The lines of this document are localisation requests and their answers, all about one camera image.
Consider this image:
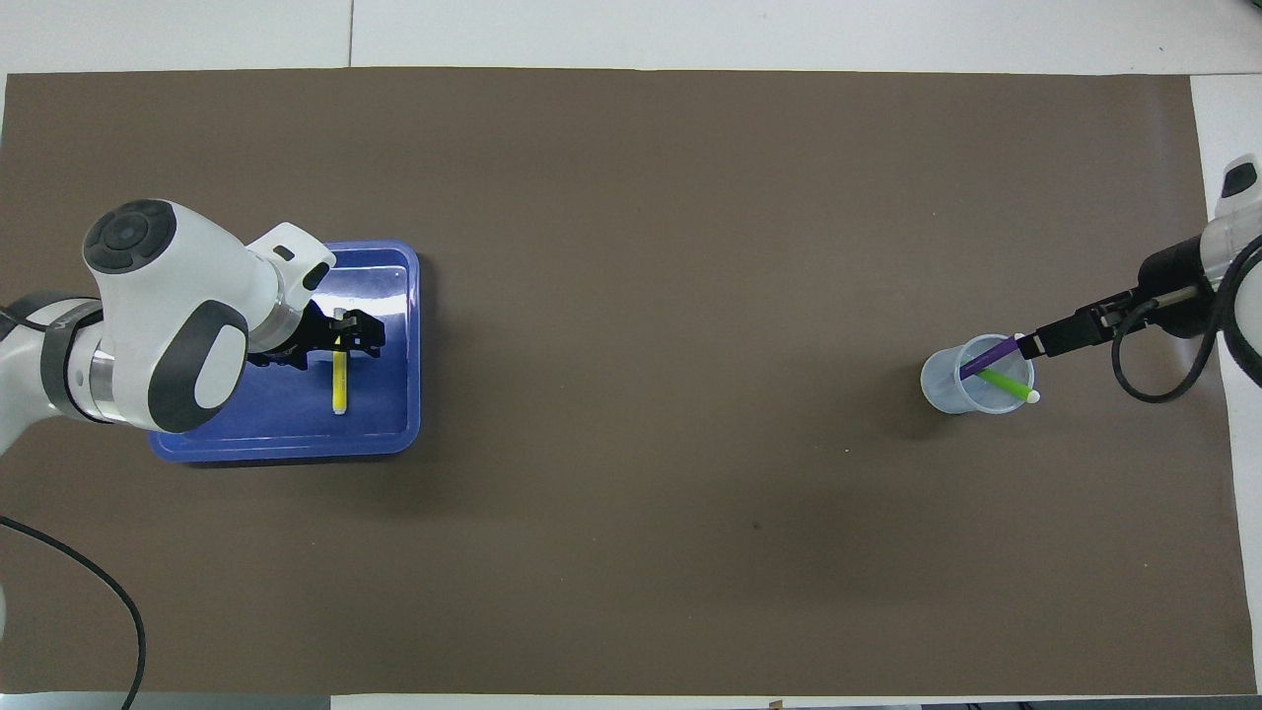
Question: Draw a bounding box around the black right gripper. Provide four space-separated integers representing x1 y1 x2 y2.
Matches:
1016 237 1219 360

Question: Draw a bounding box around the yellow pen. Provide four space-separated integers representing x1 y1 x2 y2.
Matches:
331 308 349 416

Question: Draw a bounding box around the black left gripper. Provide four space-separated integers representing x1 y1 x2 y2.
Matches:
251 306 386 368

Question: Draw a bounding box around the brown table mat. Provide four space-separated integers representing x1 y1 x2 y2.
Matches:
0 67 1258 697

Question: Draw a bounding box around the blue plastic tray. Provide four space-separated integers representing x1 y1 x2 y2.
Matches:
148 240 423 464

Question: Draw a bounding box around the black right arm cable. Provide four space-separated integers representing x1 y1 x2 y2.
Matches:
1111 232 1262 403

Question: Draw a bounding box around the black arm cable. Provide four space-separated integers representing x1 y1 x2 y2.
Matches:
1111 232 1262 403
0 515 147 710

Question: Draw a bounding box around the green pen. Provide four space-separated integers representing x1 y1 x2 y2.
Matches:
976 370 1041 405

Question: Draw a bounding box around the translucent plastic cup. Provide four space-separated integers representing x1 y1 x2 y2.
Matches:
920 333 1036 415

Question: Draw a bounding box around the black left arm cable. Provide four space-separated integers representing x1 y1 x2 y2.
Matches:
0 515 147 710

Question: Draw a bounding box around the purple pen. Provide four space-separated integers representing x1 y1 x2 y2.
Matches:
958 335 1026 381

